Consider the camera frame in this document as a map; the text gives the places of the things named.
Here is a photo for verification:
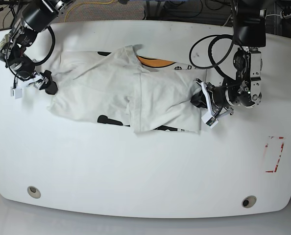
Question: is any red tape rectangle marking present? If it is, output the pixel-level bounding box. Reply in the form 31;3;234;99
263;136;285;173

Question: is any image-right gripper white bracket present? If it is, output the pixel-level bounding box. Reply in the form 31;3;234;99
190;79;234;128

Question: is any right table cable grommet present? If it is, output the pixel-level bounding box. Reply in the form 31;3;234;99
242;195;257;209

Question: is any white printed t-shirt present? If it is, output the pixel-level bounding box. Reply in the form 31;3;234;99
48;46;207;133

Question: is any image-left gripper white bracket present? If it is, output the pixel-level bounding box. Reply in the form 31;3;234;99
10;70;58;99

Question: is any table cable grommet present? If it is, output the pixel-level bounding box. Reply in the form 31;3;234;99
27;186;41;199
242;195;257;209

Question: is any black tripod stand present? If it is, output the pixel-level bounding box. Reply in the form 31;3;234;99
0;0;23;29

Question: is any yellow cable on floor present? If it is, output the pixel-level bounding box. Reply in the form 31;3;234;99
64;0;117;23

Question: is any left table cable grommet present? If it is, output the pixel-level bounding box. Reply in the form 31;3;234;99
27;186;41;199

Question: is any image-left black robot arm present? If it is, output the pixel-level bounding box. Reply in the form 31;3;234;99
0;0;74;98

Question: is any image-left arm black cable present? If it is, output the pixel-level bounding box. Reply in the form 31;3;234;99
3;0;56;86

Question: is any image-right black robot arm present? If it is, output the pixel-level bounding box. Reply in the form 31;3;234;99
191;0;266;128

